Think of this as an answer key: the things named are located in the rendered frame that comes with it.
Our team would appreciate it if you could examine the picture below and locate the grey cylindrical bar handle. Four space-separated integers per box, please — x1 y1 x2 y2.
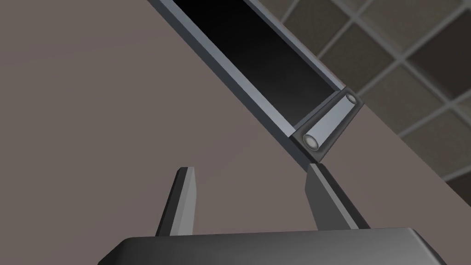
301 92 358 152

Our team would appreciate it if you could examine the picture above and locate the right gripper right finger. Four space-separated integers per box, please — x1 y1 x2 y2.
304 163 371 232

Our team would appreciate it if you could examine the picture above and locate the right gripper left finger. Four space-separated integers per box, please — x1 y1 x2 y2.
155 167 197 237

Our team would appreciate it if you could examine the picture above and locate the black appliance door grey frame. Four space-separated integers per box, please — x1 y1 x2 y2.
147 0 366 173

